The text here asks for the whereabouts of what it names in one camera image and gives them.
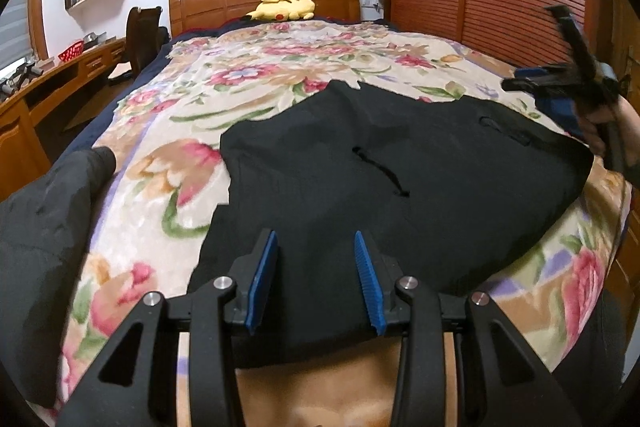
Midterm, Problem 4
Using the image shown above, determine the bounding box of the black coat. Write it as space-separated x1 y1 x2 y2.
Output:
190 80 593 369

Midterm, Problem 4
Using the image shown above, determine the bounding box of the right hand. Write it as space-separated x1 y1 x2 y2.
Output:
574 95 640 158

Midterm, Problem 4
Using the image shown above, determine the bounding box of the navy blue garment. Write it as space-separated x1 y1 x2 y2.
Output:
535 98 584 141

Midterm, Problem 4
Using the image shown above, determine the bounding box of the wooden door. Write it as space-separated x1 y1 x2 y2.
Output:
612 0 640 110

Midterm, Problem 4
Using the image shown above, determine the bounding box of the floral blanket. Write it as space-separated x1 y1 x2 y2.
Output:
56 20 638 403

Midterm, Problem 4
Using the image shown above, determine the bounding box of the dark grey jacket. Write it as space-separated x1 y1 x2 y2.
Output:
1 146 116 407

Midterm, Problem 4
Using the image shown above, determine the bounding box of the yellow plush toy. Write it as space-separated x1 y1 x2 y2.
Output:
246 0 316 22

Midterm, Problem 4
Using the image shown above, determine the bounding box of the dark wooden chair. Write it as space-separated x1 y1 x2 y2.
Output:
107 6 169 86

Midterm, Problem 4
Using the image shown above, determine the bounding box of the red basket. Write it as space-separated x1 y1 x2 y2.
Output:
58 40 85 63

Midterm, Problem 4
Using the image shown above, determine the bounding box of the wooden desk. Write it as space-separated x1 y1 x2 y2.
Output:
0 38 126 198

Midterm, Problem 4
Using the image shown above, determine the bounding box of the window blind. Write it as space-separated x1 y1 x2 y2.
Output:
0 0 34 79

